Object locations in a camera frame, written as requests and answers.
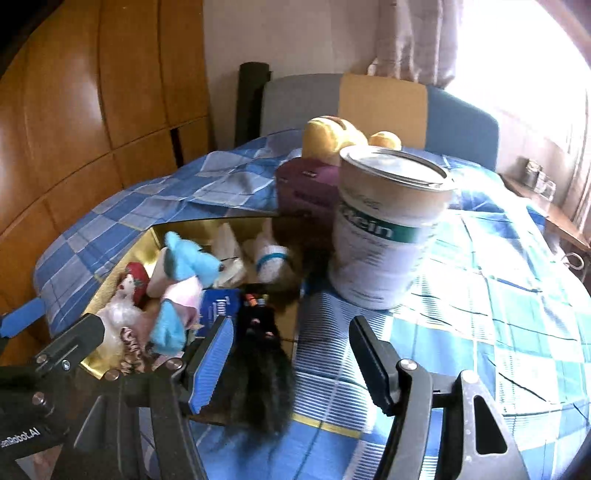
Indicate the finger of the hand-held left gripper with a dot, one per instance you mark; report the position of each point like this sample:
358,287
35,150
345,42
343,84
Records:
74,341
21,318

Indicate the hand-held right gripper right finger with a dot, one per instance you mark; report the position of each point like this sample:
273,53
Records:
374,364

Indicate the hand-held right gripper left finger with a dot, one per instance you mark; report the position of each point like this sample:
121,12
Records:
212,364

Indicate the clear plastic bag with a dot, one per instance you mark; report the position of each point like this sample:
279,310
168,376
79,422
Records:
117,318

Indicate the black beaded wig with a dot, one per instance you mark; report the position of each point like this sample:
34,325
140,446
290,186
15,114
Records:
263,383

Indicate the gold gift box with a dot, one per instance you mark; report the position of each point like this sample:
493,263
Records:
194,233

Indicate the blue tissue pack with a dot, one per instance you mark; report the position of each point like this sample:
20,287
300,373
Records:
217,304

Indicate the brown hair scrunchie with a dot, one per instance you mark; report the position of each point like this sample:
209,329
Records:
136,346

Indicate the pink face mask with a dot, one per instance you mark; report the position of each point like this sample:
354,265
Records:
184,295

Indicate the red fuzzy sock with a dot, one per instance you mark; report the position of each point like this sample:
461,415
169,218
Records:
137,274

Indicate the blue plush toy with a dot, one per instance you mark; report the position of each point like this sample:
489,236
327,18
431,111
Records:
194,263

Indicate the white metal tin can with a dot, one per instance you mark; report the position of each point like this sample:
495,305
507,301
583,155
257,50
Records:
378,258

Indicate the white knitted sock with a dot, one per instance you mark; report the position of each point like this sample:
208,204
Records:
270,258

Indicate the beige cloth doll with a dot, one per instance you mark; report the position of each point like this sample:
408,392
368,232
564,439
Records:
228,244

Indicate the maroon box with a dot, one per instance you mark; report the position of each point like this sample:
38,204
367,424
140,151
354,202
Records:
304,184

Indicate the brown wooden wardrobe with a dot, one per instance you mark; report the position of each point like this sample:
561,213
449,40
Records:
92,115

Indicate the yellow giraffe plush toy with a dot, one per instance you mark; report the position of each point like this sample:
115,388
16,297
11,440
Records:
328,138

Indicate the wooden desk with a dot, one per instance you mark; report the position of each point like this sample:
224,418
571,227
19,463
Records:
563,221

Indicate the clear desk organizer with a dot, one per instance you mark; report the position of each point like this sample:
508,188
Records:
540,180

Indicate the black rolled mat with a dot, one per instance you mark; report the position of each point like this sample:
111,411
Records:
251,101

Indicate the pink patterned curtain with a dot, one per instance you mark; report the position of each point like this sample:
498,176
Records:
415,37
582,198

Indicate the grey yellow blue headboard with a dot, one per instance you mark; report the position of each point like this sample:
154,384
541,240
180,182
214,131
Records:
300,101

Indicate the window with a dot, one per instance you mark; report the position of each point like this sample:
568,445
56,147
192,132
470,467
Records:
508,55

